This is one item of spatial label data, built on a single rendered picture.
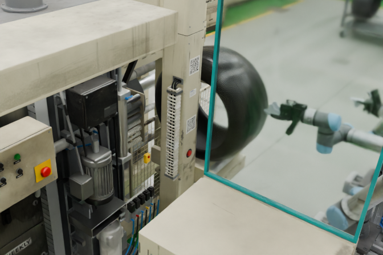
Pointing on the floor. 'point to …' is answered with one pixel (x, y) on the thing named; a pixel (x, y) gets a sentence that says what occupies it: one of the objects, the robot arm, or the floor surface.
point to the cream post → (182, 72)
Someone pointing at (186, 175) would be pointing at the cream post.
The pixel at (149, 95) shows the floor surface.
